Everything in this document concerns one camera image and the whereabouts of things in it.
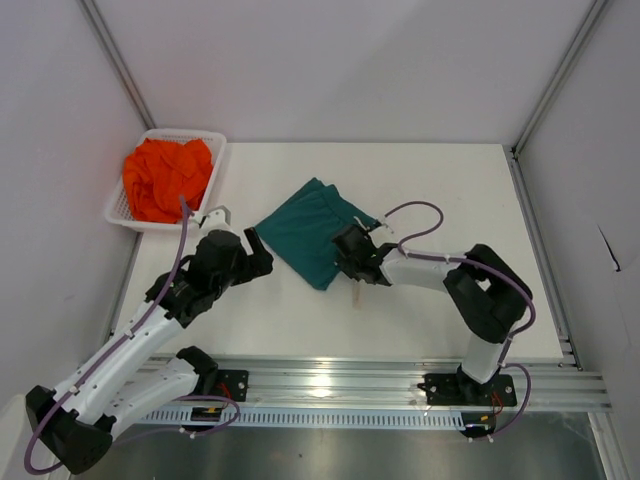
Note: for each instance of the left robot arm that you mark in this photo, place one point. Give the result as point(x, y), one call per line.
point(75, 423)

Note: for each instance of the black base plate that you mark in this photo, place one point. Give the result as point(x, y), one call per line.
point(456, 389)
point(232, 384)

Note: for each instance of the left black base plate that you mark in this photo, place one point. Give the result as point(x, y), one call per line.
point(232, 384)

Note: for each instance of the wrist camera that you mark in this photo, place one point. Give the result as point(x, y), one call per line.
point(218, 218)
point(380, 226)

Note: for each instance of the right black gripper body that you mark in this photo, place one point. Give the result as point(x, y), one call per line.
point(349, 267)

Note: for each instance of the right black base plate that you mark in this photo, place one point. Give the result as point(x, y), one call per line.
point(456, 389)

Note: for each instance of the right table edge rail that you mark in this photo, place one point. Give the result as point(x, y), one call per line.
point(553, 295)

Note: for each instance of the right aluminium frame post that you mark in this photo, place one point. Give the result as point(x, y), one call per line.
point(569, 59)

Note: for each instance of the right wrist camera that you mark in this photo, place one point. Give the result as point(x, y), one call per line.
point(380, 226)

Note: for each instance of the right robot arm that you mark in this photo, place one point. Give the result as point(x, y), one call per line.
point(492, 300)

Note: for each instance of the orange shorts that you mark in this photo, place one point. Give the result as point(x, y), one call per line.
point(159, 175)

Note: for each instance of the white slotted cable duct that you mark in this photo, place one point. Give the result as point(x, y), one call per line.
point(419, 417)

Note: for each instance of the aluminium frame post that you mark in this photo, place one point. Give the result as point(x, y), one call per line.
point(569, 59)
point(108, 44)

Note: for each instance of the aluminium mounting rail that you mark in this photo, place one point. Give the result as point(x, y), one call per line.
point(324, 382)

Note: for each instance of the green shorts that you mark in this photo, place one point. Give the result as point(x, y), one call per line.
point(300, 231)

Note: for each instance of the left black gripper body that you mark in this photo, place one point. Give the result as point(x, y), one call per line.
point(240, 272)

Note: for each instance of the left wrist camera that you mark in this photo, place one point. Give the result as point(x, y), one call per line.
point(218, 218)

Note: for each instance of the left aluminium frame post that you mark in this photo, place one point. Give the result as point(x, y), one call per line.
point(108, 44)

